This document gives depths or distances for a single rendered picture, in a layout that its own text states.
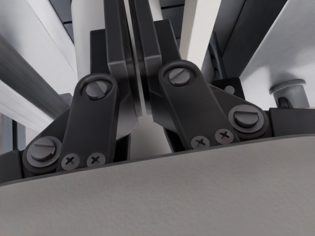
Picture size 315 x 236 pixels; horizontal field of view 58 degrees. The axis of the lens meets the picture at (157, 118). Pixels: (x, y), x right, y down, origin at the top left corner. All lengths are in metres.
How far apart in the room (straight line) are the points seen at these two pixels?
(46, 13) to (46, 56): 0.14
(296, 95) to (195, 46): 0.24
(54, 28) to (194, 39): 0.09
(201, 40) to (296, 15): 0.10
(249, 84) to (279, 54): 0.07
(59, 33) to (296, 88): 0.29
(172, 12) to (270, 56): 0.14
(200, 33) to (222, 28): 0.17
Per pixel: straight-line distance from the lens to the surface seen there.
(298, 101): 0.39
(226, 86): 0.29
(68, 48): 0.23
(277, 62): 0.32
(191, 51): 0.18
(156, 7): 0.16
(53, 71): 0.36
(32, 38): 0.30
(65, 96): 0.29
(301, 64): 0.35
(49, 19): 0.20
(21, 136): 0.31
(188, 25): 0.16
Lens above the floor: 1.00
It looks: 16 degrees down
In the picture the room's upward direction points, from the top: 170 degrees clockwise
